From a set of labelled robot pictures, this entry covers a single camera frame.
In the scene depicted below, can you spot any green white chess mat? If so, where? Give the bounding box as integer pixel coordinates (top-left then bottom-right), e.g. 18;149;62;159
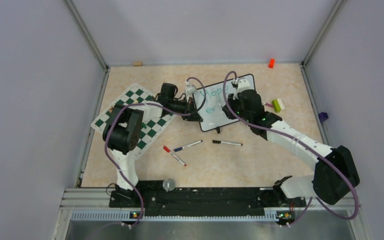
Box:
91;83;175;160

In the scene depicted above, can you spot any purple cap marker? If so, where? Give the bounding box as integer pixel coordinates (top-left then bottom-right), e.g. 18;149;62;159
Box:
262;102;274;108

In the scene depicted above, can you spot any black cap marker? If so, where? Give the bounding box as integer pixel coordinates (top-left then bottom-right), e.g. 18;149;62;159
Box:
212;140;243;146

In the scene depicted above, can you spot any blue cap marker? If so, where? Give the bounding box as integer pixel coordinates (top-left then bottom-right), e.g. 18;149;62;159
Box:
173;140;203;152

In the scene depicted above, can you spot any orange toy block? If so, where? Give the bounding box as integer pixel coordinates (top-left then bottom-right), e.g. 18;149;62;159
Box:
268;58;276;69

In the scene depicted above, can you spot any wooden cork piece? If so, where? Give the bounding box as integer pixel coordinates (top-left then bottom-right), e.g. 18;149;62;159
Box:
131;61;143;67

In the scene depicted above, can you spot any green white toy brick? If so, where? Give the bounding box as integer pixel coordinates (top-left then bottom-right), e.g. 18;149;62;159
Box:
272;98;285;113

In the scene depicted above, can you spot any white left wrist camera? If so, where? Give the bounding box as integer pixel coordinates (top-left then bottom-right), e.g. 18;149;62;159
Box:
184;84;197;98

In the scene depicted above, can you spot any grey round knob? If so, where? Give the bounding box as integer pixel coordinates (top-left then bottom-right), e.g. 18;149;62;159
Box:
162;178;176;192

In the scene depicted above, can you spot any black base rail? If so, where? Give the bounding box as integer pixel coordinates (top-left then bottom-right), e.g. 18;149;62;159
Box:
109;180;306;217

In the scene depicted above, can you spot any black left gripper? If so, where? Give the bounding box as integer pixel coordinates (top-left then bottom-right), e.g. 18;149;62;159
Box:
169;96;203;123

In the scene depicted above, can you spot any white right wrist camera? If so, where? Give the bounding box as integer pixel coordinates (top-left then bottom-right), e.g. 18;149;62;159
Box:
232;78;252;94

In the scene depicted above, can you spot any white whiteboard black frame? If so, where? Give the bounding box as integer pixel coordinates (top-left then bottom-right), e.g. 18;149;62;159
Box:
193;81;239;132

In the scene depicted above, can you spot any red cap marker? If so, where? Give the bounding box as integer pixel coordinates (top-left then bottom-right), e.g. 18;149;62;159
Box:
163;146;187;167

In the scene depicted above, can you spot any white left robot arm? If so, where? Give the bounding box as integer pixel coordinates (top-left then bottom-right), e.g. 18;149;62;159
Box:
102;81;203;207

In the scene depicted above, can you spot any purple toy block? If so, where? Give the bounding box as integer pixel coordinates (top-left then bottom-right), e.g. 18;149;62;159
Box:
318;112;329;123

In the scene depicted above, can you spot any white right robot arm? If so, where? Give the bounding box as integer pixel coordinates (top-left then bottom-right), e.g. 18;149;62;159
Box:
222;89;360;206

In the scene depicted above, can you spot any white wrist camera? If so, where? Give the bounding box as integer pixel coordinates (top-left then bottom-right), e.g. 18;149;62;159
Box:
232;78;252;94
184;84;197;98

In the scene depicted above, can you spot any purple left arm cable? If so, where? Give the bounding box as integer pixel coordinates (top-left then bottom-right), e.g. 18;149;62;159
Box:
103;77;208;229

